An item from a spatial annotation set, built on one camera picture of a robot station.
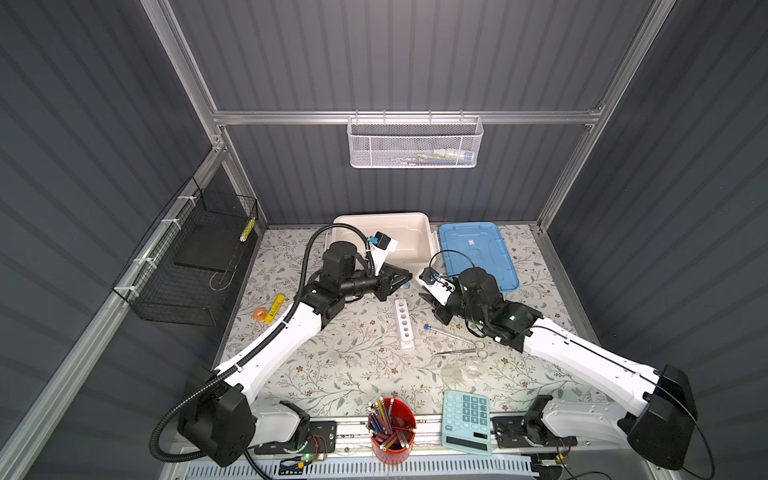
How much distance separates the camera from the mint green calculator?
0.71m

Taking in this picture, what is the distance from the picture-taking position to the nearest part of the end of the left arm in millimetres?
653

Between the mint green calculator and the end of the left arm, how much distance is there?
0.36 m
